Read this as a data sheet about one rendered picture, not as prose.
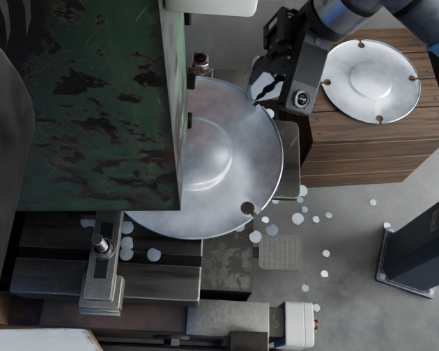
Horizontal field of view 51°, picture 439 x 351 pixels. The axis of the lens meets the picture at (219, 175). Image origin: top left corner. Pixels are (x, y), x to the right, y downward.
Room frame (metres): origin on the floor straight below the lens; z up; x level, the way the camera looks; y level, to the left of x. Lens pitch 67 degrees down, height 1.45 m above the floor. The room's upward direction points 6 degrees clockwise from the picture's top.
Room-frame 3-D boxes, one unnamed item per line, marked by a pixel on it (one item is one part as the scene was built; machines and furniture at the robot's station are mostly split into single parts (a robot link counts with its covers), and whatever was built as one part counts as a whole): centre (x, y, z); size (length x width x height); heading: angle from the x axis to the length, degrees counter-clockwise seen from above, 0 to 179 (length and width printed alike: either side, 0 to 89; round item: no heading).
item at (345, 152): (0.83, -0.40, 0.18); 0.40 x 0.38 x 0.35; 100
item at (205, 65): (0.50, 0.06, 0.75); 0.03 x 0.03 x 0.10; 3
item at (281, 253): (0.33, 0.04, 0.14); 0.59 x 0.10 x 0.05; 93
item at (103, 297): (0.15, 0.16, 0.76); 0.17 x 0.06 x 0.10; 3
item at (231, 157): (0.33, 0.05, 0.78); 0.29 x 0.29 x 0.01
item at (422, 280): (0.40, -0.64, 0.23); 0.19 x 0.19 x 0.45; 77
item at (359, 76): (0.83, -0.40, 0.35); 0.29 x 0.29 x 0.01
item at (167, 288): (0.32, 0.17, 0.68); 0.45 x 0.30 x 0.06; 3
